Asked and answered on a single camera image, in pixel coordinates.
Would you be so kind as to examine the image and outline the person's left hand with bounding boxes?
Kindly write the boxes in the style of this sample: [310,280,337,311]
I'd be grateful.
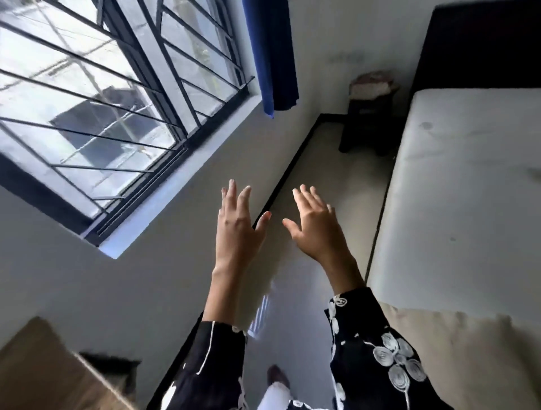
[214,179,273,275]

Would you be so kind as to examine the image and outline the person's right hand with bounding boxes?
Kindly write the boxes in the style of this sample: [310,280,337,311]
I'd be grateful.
[282,184,356,268]

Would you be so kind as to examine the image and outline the beige pillow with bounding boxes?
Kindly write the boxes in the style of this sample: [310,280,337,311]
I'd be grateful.
[378,302,541,410]

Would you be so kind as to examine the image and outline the dark wooden bed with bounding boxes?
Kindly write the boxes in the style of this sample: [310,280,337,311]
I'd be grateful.
[364,0,541,282]

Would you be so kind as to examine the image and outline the person's right forearm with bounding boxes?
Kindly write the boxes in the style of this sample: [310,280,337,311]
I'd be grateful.
[321,251,366,296]

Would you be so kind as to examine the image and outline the person's left foot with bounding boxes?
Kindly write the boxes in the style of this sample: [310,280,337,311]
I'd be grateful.
[267,364,291,389]

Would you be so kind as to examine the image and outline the black stool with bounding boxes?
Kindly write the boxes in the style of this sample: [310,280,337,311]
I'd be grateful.
[338,95,402,157]

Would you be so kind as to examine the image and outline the white mattress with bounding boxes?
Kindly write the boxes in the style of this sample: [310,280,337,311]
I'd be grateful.
[366,87,541,326]

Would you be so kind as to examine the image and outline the black floral blouse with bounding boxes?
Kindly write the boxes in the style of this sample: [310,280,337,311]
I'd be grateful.
[158,287,455,410]

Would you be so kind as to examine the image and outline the light grey jeans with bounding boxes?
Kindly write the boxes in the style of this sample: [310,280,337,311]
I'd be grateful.
[258,382,292,410]

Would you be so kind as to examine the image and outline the dark blue curtain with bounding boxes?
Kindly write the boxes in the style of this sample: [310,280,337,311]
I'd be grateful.
[241,0,300,118]

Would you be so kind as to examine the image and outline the barred window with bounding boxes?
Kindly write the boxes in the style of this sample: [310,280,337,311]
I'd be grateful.
[0,0,263,259]

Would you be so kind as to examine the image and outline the white wall socket plate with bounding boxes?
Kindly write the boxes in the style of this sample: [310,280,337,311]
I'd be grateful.
[327,50,366,65]

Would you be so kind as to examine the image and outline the wooden wall shelf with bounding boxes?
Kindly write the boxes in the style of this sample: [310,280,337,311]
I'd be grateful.
[0,317,143,410]

